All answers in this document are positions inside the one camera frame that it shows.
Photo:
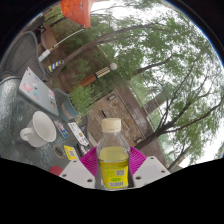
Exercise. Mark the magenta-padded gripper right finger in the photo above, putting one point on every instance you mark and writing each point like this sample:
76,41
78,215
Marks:
150,170

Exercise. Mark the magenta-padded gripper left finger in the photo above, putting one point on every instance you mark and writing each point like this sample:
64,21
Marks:
76,171

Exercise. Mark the clear bottle with yellow label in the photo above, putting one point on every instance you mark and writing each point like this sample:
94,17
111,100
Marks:
113,163

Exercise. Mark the yellow square card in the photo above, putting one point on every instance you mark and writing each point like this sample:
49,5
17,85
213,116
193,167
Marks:
70,152

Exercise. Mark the flat round red coaster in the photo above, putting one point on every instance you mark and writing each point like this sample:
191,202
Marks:
56,170

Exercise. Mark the small black round disc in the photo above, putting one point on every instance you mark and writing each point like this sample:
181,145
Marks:
59,151

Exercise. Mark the white sticker sheet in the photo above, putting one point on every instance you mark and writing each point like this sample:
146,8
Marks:
78,133

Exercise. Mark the dark forked-trunk tree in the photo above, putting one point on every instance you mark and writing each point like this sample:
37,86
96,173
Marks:
166,128

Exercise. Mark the small colourful sticker card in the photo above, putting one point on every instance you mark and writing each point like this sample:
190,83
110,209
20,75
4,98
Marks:
61,129

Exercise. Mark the white ceramic mug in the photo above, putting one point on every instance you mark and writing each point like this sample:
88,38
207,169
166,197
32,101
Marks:
43,130

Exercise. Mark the green plant in blue pot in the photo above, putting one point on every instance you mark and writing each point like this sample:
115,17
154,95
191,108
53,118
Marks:
71,108

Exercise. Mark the silver laptop with stickers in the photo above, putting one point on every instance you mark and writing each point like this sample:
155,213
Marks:
36,90

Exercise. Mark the blue yellow striped cone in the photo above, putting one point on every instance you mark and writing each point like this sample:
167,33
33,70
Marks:
55,66

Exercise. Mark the leaning-trunk tree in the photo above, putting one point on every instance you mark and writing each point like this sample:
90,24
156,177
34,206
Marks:
100,41

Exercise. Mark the orange patio umbrella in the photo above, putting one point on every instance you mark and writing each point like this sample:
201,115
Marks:
76,10

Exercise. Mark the wall lantern light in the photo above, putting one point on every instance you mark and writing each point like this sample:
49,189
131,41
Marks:
111,97

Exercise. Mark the globe-topped garden lamp post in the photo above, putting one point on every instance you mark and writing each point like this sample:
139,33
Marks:
96,75

